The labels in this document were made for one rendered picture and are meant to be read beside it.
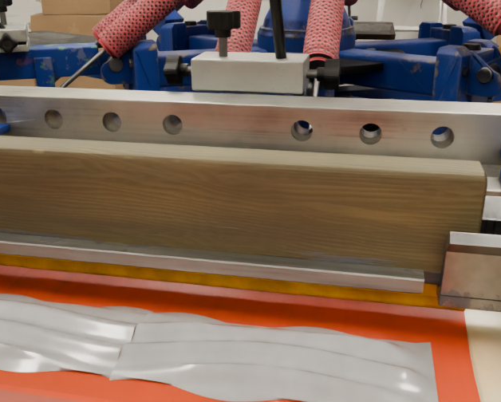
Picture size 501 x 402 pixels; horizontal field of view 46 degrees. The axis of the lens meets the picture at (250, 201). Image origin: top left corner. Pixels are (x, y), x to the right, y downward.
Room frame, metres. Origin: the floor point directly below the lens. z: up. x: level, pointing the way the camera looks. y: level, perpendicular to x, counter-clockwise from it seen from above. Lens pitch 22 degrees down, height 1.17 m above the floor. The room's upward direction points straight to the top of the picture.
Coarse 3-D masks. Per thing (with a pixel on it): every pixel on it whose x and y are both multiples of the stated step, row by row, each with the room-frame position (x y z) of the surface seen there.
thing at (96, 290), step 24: (0, 288) 0.37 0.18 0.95; (24, 288) 0.37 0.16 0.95; (48, 288) 0.37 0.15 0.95; (72, 288) 0.37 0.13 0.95; (96, 288) 0.37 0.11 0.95; (120, 288) 0.37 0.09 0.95; (144, 288) 0.37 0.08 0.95; (168, 288) 0.37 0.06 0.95; (24, 384) 0.27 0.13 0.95; (48, 384) 0.27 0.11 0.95; (72, 384) 0.27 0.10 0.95; (96, 384) 0.27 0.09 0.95
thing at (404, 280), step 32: (32, 256) 0.36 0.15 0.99; (64, 256) 0.36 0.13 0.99; (96, 256) 0.35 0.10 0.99; (128, 256) 0.35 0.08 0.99; (160, 256) 0.34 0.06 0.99; (192, 256) 0.34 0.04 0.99; (224, 256) 0.34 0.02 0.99; (256, 256) 0.34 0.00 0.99; (384, 288) 0.31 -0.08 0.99; (416, 288) 0.31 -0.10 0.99
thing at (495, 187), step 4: (488, 180) 0.50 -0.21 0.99; (492, 180) 0.50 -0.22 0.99; (496, 180) 0.50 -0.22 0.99; (500, 180) 0.50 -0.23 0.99; (488, 184) 0.49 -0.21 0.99; (492, 184) 0.49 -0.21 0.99; (496, 184) 0.49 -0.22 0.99; (500, 184) 0.49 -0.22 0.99; (488, 188) 0.48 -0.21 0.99; (492, 188) 0.48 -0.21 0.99; (496, 188) 0.48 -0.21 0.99; (500, 188) 0.48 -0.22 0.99; (488, 192) 0.47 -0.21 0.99; (492, 192) 0.47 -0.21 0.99; (496, 192) 0.47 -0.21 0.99; (500, 192) 0.47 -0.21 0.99; (500, 196) 0.47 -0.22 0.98
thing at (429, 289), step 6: (42, 258) 0.39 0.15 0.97; (48, 258) 0.39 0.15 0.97; (102, 264) 0.38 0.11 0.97; (108, 264) 0.38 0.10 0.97; (168, 270) 0.37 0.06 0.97; (174, 270) 0.37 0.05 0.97; (228, 276) 0.36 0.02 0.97; (234, 276) 0.36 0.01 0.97; (294, 282) 0.35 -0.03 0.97; (300, 282) 0.35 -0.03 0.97; (354, 288) 0.34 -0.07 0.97; (360, 288) 0.34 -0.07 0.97; (426, 288) 0.33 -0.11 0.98; (432, 288) 0.33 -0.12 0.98; (420, 294) 0.33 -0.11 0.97; (426, 294) 0.33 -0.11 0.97; (432, 294) 0.33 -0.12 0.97
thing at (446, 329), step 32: (192, 288) 0.37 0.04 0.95; (224, 288) 0.37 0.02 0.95; (224, 320) 0.33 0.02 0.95; (256, 320) 0.33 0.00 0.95; (288, 320) 0.33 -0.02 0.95; (320, 320) 0.33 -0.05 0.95; (352, 320) 0.33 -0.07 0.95; (384, 320) 0.33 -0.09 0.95; (416, 320) 0.33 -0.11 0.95; (448, 320) 0.33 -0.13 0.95; (448, 352) 0.29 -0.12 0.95; (128, 384) 0.27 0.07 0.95; (160, 384) 0.27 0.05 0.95; (448, 384) 0.26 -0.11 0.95
